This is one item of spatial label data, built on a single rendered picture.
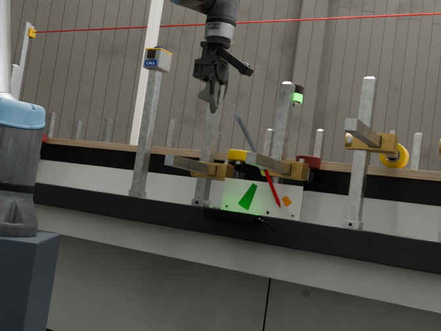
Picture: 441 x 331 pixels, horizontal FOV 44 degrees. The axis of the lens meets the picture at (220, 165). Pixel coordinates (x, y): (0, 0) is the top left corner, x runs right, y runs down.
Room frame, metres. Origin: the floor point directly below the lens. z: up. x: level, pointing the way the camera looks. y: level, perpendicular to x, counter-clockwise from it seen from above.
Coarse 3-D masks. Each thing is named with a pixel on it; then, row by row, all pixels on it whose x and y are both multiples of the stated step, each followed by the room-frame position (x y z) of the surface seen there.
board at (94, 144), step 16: (64, 144) 2.35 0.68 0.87; (80, 144) 2.31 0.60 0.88; (96, 144) 2.26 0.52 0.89; (112, 144) 2.22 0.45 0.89; (128, 144) 2.18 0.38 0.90; (224, 160) 1.96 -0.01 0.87; (288, 160) 1.84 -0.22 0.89; (384, 176) 1.69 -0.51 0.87; (400, 176) 1.66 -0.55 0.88; (416, 176) 1.63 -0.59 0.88; (432, 176) 1.61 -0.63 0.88
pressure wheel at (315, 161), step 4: (296, 156) 1.77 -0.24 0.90; (300, 156) 1.74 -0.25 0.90; (304, 156) 1.73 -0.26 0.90; (308, 156) 1.72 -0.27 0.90; (312, 156) 1.72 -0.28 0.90; (296, 160) 1.76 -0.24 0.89; (304, 160) 1.73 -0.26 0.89; (308, 160) 1.72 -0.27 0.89; (312, 160) 1.72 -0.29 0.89; (316, 160) 1.73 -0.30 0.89; (320, 160) 1.74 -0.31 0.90; (308, 164) 1.72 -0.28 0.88; (312, 164) 1.72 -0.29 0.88; (316, 164) 1.73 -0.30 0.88; (308, 168) 1.75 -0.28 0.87; (312, 168) 1.78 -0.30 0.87; (316, 168) 1.75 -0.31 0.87; (304, 184) 1.76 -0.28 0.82; (304, 188) 1.76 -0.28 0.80
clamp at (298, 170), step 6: (288, 162) 1.61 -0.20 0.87; (294, 162) 1.60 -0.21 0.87; (300, 162) 1.59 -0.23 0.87; (294, 168) 1.60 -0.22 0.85; (300, 168) 1.59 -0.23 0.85; (306, 168) 1.62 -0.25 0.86; (264, 174) 1.66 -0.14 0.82; (270, 174) 1.64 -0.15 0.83; (276, 174) 1.63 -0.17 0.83; (282, 174) 1.62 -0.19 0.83; (294, 174) 1.60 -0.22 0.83; (300, 174) 1.59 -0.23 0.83; (306, 174) 1.62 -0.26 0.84; (300, 180) 1.64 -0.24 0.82
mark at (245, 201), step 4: (252, 184) 1.66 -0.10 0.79; (252, 188) 1.66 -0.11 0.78; (256, 188) 1.66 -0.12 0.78; (248, 192) 1.67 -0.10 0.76; (252, 192) 1.66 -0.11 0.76; (244, 196) 1.67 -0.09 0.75; (248, 196) 1.67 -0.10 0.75; (252, 196) 1.66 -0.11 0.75; (240, 200) 1.68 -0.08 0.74; (244, 200) 1.67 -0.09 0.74; (248, 200) 1.67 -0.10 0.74; (240, 204) 1.68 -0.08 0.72; (244, 204) 1.67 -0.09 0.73; (248, 204) 1.67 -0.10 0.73; (248, 208) 1.66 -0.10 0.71
